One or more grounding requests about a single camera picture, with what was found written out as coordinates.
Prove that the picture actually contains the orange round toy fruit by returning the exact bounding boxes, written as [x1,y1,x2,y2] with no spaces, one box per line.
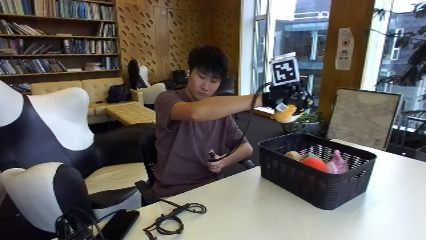
[301,157,331,174]

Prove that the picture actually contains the green potted plant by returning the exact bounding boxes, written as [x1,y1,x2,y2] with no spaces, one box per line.
[283,111,323,136]

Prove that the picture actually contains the black and white lounge chair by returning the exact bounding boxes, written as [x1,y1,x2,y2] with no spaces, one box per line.
[0,79,158,219]
[0,161,96,240]
[127,58,168,105]

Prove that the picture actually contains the beige tufted ottoman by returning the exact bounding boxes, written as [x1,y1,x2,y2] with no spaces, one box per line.
[104,101,158,128]

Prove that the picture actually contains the rows of books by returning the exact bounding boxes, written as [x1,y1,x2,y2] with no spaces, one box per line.
[0,0,120,94]

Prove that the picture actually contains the beige tufted sofa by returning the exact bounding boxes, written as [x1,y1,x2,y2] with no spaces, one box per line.
[30,77,146,125]

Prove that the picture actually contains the yellow soft toy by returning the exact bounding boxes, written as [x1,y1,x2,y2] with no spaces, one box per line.
[272,103,300,125]

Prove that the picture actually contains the grey framed board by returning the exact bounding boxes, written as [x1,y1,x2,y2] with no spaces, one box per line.
[327,87,404,152]

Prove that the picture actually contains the black glove cable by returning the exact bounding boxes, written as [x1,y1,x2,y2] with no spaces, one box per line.
[219,82,273,161]

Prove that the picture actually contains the small black handheld device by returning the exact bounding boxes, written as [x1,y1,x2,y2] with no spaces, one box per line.
[207,149,222,163]

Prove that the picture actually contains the pink soft toy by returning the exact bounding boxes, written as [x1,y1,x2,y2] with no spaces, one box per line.
[327,149,352,175]

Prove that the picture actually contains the person in maroon t-shirt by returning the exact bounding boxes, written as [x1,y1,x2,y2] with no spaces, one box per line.
[151,44,264,199]

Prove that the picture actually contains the beige soft toy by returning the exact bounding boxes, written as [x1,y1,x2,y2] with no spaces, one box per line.
[284,150,305,162]

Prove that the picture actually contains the black backpack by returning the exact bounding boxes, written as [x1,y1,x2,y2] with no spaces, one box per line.
[106,83,134,104]

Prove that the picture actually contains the white marker cube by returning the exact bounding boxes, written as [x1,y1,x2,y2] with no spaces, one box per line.
[269,52,303,88]

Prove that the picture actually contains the white wall sign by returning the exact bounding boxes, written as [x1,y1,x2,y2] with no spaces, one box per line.
[335,27,356,72]

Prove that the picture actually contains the wooden bookshelf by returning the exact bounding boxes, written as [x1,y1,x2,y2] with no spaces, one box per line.
[0,0,123,94]

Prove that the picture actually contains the bundle of black cables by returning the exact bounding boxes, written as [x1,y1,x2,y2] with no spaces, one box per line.
[54,207,106,240]

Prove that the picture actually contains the black woven plastic basket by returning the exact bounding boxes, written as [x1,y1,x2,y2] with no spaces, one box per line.
[259,132,379,211]

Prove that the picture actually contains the looped black cable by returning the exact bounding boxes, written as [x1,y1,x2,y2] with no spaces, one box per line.
[142,199,210,240]

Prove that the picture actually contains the black smartphone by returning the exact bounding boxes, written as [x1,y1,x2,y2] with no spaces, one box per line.
[99,209,142,240]

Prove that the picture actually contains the black office chair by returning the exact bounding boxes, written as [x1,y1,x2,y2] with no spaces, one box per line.
[135,128,257,205]

